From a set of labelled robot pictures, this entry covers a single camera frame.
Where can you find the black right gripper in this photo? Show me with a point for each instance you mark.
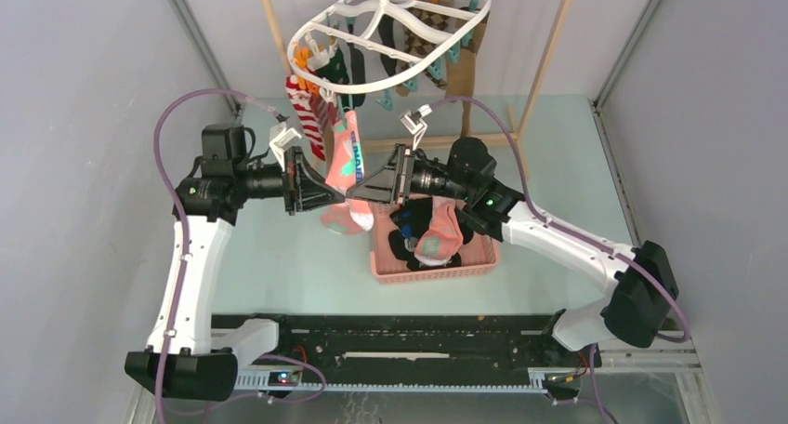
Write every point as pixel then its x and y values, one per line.
pixel 393 180

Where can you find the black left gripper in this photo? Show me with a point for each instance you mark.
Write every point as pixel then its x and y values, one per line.
pixel 308 192

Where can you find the black blue white sock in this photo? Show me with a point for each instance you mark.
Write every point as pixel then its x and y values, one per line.
pixel 412 220

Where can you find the pink green patterned sock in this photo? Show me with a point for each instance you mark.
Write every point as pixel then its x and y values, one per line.
pixel 443 237

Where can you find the red white striped sock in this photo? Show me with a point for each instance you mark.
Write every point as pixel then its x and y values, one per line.
pixel 300 99

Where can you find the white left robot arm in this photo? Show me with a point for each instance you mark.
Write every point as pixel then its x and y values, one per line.
pixel 181 359

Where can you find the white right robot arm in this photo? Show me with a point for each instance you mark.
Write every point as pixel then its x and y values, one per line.
pixel 637 284

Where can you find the wooden hanger rack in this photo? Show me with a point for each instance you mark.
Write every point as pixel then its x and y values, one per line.
pixel 512 61

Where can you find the white oval clip hanger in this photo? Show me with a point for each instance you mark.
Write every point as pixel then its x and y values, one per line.
pixel 360 47

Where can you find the pink plastic basket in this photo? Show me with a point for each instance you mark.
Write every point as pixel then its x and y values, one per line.
pixel 479 257

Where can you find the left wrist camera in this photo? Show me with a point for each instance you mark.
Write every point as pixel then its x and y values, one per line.
pixel 282 137

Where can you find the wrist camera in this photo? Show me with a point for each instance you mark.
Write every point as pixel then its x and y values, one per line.
pixel 415 123
pixel 282 137

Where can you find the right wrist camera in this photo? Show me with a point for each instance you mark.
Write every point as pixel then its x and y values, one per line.
pixel 415 123

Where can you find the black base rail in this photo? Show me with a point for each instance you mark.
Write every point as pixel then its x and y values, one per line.
pixel 426 351

